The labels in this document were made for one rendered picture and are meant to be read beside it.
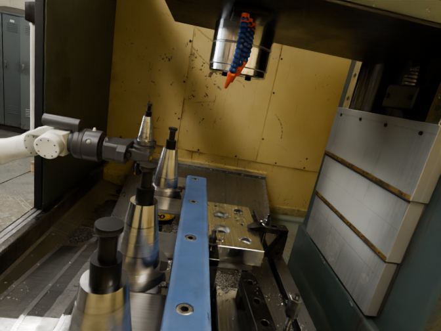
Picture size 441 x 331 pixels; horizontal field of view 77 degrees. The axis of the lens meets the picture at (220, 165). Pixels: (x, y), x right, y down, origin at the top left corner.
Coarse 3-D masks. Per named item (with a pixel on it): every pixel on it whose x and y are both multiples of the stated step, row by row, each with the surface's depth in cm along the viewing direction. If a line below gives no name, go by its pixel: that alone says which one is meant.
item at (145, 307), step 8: (136, 296) 25; (144, 296) 25; (152, 296) 25; (160, 296) 26; (136, 304) 24; (144, 304) 24; (152, 304) 24; (160, 304) 25; (136, 312) 23; (144, 312) 24; (152, 312) 24; (160, 312) 24; (136, 320) 23; (144, 320) 23; (152, 320) 23; (160, 320) 23; (136, 328) 22; (144, 328) 22; (152, 328) 22; (160, 328) 22
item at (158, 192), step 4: (152, 180) 50; (180, 184) 51; (156, 188) 47; (160, 188) 47; (176, 188) 48; (180, 188) 50; (156, 192) 46; (160, 192) 46; (164, 192) 46; (168, 192) 47; (172, 192) 47; (176, 192) 47; (164, 196) 47; (168, 196) 47; (172, 196) 47; (176, 196) 48; (180, 196) 50
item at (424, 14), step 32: (192, 0) 57; (224, 0) 53; (256, 0) 50; (288, 0) 46; (320, 0) 44; (352, 0) 44; (384, 0) 44; (416, 0) 44; (288, 32) 69; (320, 32) 63; (352, 32) 58; (384, 32) 54; (416, 32) 50
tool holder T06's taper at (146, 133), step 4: (144, 116) 77; (144, 120) 77; (148, 120) 78; (152, 120) 79; (144, 124) 78; (148, 124) 78; (152, 124) 79; (140, 128) 78; (144, 128) 78; (148, 128) 78; (152, 128) 79; (140, 132) 78; (144, 132) 78; (148, 132) 78; (152, 132) 79; (140, 136) 78; (144, 136) 78; (148, 136) 78; (152, 136) 80; (140, 140) 78; (144, 140) 78; (148, 140) 79; (152, 140) 80
